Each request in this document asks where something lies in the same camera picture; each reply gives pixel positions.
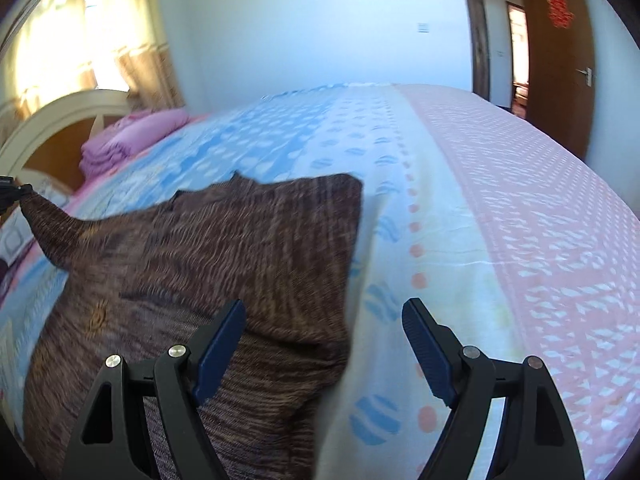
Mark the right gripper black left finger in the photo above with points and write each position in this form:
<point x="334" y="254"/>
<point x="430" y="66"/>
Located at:
<point x="112" y="437"/>

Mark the brown knitted sweater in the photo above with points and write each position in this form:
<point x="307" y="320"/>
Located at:
<point x="139" y="282"/>

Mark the cream wooden headboard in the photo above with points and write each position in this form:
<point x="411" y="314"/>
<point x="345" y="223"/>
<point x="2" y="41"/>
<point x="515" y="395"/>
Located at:
<point x="48" y="143"/>

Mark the folded purple blanket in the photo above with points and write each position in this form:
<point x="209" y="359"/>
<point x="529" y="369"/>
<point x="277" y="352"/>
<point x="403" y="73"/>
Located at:
<point x="127" y="137"/>

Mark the beige patterned curtain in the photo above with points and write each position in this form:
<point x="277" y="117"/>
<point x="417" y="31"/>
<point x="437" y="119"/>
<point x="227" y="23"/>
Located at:
<point x="66" y="46"/>

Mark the blue pink patterned bed sheet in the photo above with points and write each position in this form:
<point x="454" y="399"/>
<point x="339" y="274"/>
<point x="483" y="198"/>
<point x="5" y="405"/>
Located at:
<point x="506" y="237"/>

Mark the brown wooden door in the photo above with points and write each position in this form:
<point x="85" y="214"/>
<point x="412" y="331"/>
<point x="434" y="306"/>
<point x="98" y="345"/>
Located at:
<point x="559" y="101"/>

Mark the red double happiness decoration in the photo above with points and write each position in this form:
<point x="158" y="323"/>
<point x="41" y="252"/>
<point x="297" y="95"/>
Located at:
<point x="559" y="14"/>

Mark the silver door handle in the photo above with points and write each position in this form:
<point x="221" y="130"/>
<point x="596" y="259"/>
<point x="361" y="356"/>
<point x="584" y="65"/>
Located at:
<point x="588" y="74"/>

